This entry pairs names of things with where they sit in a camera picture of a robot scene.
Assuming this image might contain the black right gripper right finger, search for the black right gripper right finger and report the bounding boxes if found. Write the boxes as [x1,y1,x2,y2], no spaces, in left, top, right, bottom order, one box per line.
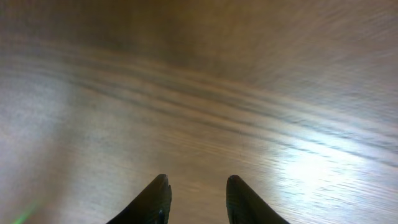
[226,175,289,224]

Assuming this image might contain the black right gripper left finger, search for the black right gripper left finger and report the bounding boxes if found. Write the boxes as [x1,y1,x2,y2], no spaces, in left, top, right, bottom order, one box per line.
[107,174,172,224]

